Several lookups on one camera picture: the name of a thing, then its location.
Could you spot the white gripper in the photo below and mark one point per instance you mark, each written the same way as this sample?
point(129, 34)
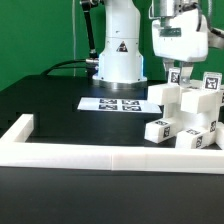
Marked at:
point(182, 37)

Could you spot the white tagged cube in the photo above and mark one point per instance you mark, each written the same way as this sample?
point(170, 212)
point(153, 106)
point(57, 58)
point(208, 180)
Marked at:
point(174, 75)
point(212, 81)

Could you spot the white chair back part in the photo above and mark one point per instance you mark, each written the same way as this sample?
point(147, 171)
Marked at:
point(192, 100)

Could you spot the white tagged block front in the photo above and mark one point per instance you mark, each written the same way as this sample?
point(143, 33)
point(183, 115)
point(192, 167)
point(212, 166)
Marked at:
point(162, 129)

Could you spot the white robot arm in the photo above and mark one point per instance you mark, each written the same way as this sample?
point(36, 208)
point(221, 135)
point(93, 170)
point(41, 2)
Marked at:
point(120, 63)

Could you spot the white flat tagged plank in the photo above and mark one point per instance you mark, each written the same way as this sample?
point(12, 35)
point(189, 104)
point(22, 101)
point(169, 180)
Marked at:
point(117, 105)

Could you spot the white U-shaped border frame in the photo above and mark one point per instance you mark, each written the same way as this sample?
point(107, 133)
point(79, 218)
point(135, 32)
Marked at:
point(16, 151)

